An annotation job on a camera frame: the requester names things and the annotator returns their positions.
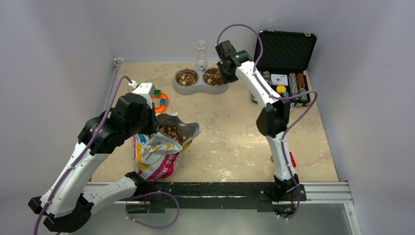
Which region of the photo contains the pet food bag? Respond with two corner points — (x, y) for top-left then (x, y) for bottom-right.
(132, 113), (200, 182)

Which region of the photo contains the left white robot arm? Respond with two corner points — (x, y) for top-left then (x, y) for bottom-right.
(28, 93), (158, 233)

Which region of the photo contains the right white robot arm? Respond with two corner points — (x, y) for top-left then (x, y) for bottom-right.
(215, 41), (299, 199)

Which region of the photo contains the grey double pet bowl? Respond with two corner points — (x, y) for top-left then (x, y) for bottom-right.
(172, 67), (228, 95)

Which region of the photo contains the clear water bottle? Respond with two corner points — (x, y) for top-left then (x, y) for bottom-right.
(196, 40), (208, 71)

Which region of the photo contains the orange green toy block piece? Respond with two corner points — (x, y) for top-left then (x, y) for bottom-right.
(152, 89), (169, 114)

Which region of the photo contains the black poker chip case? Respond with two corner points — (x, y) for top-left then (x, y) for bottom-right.
(256, 30), (318, 106)

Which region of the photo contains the red yellow toy block car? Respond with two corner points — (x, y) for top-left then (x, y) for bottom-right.
(270, 152), (297, 168)

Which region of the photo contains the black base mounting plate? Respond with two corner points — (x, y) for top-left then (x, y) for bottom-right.
(133, 182), (307, 214)

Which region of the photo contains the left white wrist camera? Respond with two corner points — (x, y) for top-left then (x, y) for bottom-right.
(128, 80), (156, 108)

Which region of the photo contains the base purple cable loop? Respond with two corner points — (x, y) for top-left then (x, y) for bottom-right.
(125, 190), (180, 229)

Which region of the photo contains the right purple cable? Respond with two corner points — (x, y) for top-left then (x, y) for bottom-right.
(216, 24), (319, 195)

